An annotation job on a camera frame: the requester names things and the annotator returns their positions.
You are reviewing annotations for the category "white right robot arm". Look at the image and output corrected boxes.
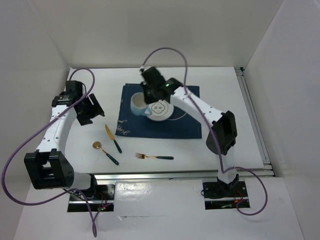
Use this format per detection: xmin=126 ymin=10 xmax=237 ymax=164
xmin=139 ymin=66 xmax=239 ymax=196

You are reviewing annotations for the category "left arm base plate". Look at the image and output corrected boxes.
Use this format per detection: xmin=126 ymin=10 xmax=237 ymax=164
xmin=67 ymin=182 xmax=116 ymax=213

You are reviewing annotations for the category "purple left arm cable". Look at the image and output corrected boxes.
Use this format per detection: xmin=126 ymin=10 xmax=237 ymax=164
xmin=1 ymin=68 xmax=106 ymax=238

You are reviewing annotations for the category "light blue mug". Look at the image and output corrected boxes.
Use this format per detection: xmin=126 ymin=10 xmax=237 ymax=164
xmin=130 ymin=92 xmax=152 ymax=116

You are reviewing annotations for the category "navy blue cloth placemat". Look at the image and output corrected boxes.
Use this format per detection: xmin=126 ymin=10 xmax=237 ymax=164
xmin=115 ymin=83 xmax=202 ymax=139

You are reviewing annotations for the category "gold spoon green handle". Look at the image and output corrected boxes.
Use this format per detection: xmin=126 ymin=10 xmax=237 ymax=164
xmin=92 ymin=141 xmax=120 ymax=166

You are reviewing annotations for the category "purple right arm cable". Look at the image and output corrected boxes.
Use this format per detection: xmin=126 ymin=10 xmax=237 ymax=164
xmin=142 ymin=47 xmax=269 ymax=216

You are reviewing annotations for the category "aluminium front rail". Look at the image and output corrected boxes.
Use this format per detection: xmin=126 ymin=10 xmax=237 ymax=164
xmin=94 ymin=165 xmax=275 ymax=182

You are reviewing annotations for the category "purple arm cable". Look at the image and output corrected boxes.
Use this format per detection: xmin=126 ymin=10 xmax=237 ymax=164
xmin=1 ymin=68 xmax=106 ymax=238
xmin=142 ymin=47 xmax=269 ymax=216

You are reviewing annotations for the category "gold knife green handle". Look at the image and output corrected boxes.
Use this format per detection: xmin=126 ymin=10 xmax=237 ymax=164
xmin=105 ymin=124 xmax=123 ymax=154

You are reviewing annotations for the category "gold fork green handle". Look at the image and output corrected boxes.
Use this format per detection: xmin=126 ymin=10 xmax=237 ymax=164
xmin=135 ymin=152 xmax=174 ymax=160

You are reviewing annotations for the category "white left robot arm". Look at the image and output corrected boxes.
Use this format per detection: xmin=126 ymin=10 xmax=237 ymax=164
xmin=24 ymin=80 xmax=105 ymax=200

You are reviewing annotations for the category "white patterned plate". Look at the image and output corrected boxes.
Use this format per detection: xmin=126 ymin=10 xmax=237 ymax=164
xmin=147 ymin=100 xmax=174 ymax=122

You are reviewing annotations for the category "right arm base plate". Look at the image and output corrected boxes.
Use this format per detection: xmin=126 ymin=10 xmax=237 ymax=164
xmin=200 ymin=181 xmax=250 ymax=210

